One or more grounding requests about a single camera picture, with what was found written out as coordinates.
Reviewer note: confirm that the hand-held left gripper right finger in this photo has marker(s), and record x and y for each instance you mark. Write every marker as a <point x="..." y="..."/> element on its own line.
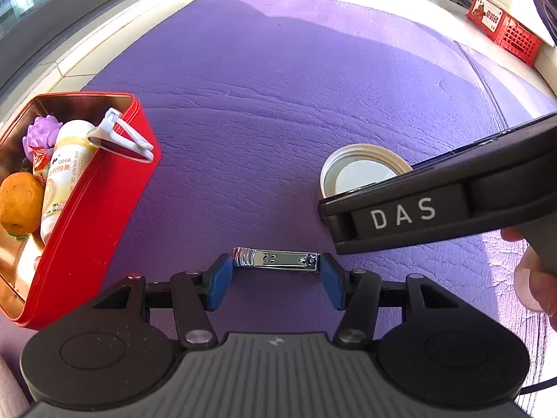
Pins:
<point x="331" y="283"/>

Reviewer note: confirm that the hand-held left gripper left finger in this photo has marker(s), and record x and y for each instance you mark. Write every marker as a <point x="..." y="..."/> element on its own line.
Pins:
<point x="219" y="283"/>

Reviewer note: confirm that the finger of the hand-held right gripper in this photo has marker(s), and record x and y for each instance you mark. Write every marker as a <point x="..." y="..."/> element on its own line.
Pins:
<point x="487" y="146"/>

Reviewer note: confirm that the silver nail clipper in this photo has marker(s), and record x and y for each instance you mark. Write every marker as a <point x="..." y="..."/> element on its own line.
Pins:
<point x="274" y="260"/>

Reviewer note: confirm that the round metal jar lid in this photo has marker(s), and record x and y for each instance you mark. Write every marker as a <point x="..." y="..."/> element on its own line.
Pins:
<point x="357" y="172"/>

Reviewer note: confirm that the red tin box gold inside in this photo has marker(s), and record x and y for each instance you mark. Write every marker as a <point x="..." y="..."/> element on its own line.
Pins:
<point x="100" y="209"/>

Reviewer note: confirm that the person's right hand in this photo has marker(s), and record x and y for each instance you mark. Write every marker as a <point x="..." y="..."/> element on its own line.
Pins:
<point x="539" y="278"/>

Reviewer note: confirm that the red plastic crate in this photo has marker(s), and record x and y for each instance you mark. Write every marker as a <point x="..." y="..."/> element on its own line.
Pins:
<point x="504" y="26"/>

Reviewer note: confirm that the dark furniture panel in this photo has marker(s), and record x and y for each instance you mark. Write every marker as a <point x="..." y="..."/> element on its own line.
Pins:
<point x="541" y="0"/>

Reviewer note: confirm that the white plastic clip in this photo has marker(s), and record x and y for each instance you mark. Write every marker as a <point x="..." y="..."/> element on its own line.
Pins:
<point x="122" y="139"/>

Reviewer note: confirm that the purple mat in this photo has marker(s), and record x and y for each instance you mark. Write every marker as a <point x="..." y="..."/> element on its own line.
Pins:
<point x="283" y="96"/>

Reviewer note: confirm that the white bottle yellow label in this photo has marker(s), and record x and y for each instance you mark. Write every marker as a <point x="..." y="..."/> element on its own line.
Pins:
<point x="65" y="170"/>

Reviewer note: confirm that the red orange snack packet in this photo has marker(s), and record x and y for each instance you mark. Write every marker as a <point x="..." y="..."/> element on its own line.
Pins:
<point x="41" y="163"/>

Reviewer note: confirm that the orange fruit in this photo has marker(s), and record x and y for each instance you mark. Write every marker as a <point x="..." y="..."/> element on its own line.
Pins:
<point x="19" y="202"/>

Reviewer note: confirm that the purple spiky toy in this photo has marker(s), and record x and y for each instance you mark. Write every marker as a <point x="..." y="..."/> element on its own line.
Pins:
<point x="41" y="135"/>

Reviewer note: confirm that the dark window frame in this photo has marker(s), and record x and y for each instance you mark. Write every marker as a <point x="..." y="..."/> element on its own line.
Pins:
<point x="52" y="13"/>

